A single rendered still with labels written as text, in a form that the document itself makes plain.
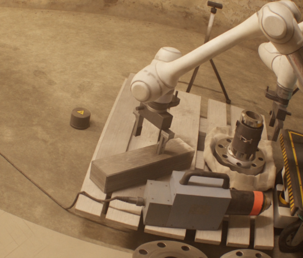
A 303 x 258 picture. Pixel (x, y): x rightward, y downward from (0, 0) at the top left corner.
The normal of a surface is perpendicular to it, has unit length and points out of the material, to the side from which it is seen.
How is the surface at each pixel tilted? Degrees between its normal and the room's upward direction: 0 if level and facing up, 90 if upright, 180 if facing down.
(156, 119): 90
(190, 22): 90
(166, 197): 0
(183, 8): 90
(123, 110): 0
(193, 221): 90
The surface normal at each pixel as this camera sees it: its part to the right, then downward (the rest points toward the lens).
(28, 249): 0.22, -0.85
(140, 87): -0.48, 0.50
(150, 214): 0.07, 0.51
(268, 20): -0.36, 0.36
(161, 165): 0.64, 0.50
